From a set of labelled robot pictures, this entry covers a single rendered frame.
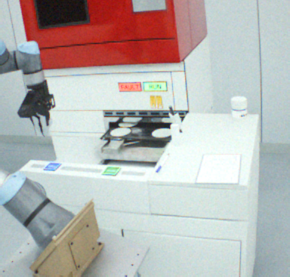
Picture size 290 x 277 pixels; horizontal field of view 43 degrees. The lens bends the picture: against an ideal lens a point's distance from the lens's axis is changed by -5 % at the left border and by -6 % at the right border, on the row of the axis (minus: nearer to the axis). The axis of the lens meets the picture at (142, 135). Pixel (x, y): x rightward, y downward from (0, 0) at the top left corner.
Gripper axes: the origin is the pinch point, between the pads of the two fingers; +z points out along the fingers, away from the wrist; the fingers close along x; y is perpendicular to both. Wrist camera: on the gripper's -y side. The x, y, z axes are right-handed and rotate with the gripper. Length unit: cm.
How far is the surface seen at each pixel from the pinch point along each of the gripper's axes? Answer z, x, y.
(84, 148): 29, 11, 45
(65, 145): 34, 31, 59
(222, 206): 23, -67, -4
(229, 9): -19, -47, 207
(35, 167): 15.1, 8.5, 0.3
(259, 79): 42, -69, 207
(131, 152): 22.7, -20.8, 31.9
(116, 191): 19.9, -29.1, -4.0
